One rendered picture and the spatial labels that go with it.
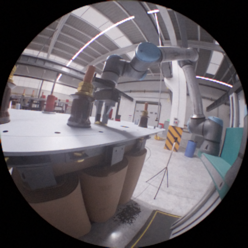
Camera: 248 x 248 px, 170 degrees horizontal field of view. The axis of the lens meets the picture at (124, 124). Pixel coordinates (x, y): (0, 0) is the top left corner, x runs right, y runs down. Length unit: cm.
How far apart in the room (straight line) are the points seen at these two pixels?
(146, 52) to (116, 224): 167
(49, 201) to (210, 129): 96
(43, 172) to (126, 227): 132
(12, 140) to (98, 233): 138
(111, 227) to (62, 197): 113
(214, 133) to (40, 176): 93
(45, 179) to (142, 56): 55
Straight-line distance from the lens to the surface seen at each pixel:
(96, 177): 50
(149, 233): 119
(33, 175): 36
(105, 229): 144
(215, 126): 71
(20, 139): 15
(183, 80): 614
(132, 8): 347
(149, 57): 32
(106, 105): 36
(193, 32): 1018
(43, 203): 42
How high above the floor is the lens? 141
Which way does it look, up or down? 4 degrees down
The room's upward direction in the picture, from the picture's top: 10 degrees clockwise
